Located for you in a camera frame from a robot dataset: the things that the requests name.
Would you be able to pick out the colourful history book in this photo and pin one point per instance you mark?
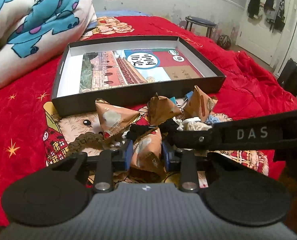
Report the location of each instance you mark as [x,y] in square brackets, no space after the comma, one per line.
[127,67]

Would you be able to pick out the black bag by door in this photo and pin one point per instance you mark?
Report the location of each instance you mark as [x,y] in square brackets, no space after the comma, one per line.
[288,77]

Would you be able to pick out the white blue monster quilt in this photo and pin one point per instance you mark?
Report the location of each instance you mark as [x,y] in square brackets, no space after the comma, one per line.
[34,31]

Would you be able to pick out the white door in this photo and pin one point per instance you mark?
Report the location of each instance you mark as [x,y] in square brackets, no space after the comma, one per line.
[266,44]

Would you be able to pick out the blue binder clip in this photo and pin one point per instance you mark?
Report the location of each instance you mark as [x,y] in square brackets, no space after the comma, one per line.
[186,98]

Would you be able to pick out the black hair scrunchie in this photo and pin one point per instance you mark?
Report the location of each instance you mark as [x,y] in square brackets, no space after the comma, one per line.
[136,131]

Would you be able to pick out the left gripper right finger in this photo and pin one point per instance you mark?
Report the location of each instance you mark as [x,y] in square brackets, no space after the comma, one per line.
[184,163]

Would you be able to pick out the teal binder clip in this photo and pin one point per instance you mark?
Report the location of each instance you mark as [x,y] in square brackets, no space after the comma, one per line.
[173,99]

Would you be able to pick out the blue round stool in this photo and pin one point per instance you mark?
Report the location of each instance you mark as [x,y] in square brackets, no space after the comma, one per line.
[191,20]

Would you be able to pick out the striped brown ball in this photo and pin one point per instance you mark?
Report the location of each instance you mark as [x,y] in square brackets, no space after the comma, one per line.
[224,41]

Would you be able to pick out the dark hanging clothes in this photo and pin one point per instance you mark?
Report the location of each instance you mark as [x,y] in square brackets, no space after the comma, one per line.
[274,11]

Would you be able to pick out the black shallow cardboard box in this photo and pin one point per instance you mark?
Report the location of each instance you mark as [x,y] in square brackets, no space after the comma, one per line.
[67,99]

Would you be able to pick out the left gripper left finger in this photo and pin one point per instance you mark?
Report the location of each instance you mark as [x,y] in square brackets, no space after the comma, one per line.
[110,161]

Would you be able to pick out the beige knitted scrunchie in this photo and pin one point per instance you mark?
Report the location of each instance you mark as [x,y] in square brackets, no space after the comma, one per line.
[191,124]

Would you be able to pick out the brown triangular snack packet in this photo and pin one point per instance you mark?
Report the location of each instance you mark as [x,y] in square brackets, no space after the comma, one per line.
[199,105]
[160,109]
[147,152]
[114,119]

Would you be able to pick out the light blue knitted scrunchie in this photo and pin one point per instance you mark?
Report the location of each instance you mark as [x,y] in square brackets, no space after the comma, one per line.
[216,118]

